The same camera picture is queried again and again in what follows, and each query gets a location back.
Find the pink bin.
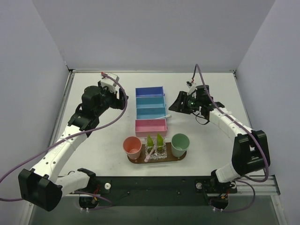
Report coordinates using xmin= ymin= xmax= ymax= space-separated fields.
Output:
xmin=135 ymin=119 xmax=167 ymax=137

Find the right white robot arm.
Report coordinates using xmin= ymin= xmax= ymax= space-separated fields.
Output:
xmin=169 ymin=85 xmax=270 ymax=187

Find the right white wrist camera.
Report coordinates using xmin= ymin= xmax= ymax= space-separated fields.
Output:
xmin=187 ymin=81 xmax=197 ymax=95

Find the light blue toothbrush bin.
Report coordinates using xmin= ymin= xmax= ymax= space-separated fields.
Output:
xmin=136 ymin=107 xmax=167 ymax=120

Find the green plastic cup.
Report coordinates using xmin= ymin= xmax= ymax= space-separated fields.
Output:
xmin=171 ymin=134 xmax=190 ymax=158

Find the yellow-green toothpaste tube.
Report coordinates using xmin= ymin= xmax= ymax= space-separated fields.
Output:
xmin=157 ymin=133 xmax=164 ymax=153
xmin=146 ymin=135 xmax=154 ymax=154

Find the light blue toothpaste bin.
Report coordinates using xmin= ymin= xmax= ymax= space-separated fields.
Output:
xmin=136 ymin=97 xmax=165 ymax=108

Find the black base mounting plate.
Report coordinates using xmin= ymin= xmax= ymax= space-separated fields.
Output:
xmin=79 ymin=176 xmax=237 ymax=207

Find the brown wooden oval tray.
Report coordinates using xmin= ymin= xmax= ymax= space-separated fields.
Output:
xmin=127 ymin=149 xmax=187 ymax=164

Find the pink plastic cup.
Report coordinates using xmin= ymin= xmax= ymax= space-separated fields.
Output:
xmin=123 ymin=136 xmax=142 ymax=160

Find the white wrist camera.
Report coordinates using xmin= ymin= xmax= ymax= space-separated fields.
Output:
xmin=187 ymin=81 xmax=197 ymax=95
xmin=98 ymin=72 xmax=120 ymax=94

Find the clear textured plastic box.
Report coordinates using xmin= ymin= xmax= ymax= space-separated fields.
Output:
xmin=144 ymin=137 xmax=167 ymax=159

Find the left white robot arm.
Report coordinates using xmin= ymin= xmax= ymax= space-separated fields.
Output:
xmin=18 ymin=86 xmax=128 ymax=211

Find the white toothbrush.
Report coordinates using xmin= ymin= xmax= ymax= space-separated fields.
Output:
xmin=155 ymin=114 xmax=172 ymax=120

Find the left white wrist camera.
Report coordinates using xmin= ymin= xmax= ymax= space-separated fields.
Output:
xmin=98 ymin=72 xmax=120 ymax=94

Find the dark blue bin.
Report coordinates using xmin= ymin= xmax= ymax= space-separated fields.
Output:
xmin=135 ymin=86 xmax=165 ymax=98

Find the pink toothbrush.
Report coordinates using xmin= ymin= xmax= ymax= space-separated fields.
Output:
xmin=144 ymin=147 xmax=155 ymax=163

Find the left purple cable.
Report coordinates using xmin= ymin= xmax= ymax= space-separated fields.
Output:
xmin=0 ymin=72 xmax=129 ymax=209

